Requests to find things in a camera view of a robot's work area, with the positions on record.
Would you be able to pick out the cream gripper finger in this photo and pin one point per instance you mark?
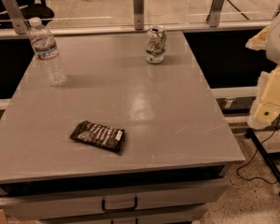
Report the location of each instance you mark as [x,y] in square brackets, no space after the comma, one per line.
[266,107]
[258,41]

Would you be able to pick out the clear plastic water bottle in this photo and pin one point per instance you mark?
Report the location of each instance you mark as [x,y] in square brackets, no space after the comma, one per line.
[46,52]

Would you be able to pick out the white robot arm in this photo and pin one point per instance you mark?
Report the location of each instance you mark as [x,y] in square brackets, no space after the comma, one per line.
[273,42]

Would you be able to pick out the black stand leg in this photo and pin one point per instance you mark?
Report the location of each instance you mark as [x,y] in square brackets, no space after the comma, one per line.
[267,158]

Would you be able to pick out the white green soda can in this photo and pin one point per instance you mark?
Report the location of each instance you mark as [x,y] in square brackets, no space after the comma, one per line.
[156,42]

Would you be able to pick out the black snack bar wrapper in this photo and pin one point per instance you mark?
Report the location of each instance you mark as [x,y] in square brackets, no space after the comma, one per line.
[98,135]

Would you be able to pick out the grey cabinet drawer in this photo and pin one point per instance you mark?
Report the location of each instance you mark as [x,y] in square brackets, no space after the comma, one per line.
[88,202]

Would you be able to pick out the right metal railing post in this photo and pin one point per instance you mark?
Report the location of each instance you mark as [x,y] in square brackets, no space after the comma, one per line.
[213,17]

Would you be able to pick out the metal railing post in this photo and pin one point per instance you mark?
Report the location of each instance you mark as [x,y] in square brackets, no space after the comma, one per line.
[213,17]
[19,23]
[138,14]

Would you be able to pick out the middle metal railing post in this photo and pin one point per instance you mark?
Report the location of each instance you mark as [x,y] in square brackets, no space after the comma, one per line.
[138,14]

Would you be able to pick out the black drawer handle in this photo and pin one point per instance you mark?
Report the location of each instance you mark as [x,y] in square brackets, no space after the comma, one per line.
[117,205]

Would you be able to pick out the left metal railing post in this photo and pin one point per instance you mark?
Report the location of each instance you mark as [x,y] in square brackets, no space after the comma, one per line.
[19,23]

